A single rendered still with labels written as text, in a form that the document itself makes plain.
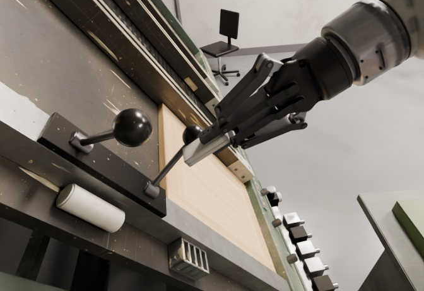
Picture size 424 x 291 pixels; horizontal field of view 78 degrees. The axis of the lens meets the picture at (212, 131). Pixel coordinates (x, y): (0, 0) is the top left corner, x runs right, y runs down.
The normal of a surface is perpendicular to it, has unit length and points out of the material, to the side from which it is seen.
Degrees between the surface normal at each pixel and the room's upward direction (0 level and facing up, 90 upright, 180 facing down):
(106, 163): 60
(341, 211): 0
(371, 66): 90
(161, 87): 90
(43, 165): 90
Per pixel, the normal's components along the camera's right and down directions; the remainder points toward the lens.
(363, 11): -0.51, -0.47
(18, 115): 0.81, -0.54
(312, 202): -0.07, -0.79
